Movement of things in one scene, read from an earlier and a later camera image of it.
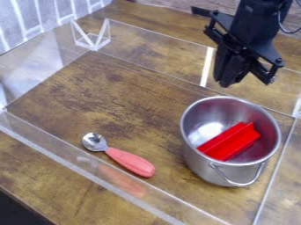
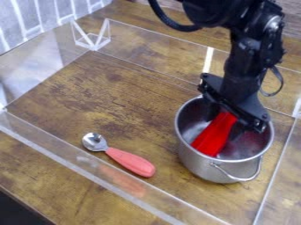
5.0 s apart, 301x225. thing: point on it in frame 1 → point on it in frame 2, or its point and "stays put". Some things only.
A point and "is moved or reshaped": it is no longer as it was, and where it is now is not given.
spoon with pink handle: x=95 y=143 stays put
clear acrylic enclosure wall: x=55 y=184 stays put
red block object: x=225 y=144 is moved or reshaped
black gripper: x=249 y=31 → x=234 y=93
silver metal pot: x=208 y=119 is moved or reshaped
